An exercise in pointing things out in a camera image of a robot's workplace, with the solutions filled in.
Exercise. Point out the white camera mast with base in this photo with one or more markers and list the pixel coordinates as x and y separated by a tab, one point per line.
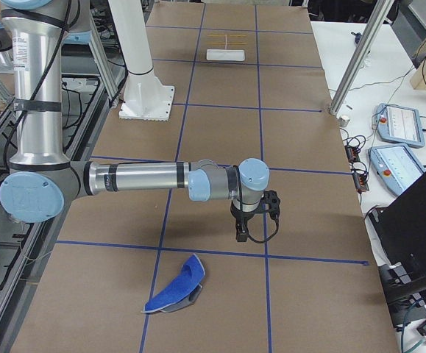
145	97

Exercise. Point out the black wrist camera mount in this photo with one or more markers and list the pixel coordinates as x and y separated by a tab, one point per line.
271	204

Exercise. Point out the blue and grey towel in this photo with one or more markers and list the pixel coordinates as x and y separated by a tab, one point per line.
182	291

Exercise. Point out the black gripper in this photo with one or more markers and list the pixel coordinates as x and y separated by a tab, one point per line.
243	219

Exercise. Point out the aluminium frame post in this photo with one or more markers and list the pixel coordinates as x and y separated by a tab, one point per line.
372	28

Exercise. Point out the wooden towel rack white base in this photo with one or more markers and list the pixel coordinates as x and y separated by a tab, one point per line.
224	47

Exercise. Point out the lower blue teach pendant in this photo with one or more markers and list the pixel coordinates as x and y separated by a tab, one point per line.
397	166

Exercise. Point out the blue teach pendant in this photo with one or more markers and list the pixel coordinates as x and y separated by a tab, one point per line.
397	166
398	124

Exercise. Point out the upper blue teach pendant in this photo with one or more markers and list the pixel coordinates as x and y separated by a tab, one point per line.
398	124

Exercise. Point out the black laptop screen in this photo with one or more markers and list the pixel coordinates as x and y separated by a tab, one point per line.
401	227

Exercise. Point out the small metal cylinder weight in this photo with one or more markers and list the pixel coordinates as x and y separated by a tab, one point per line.
343	121

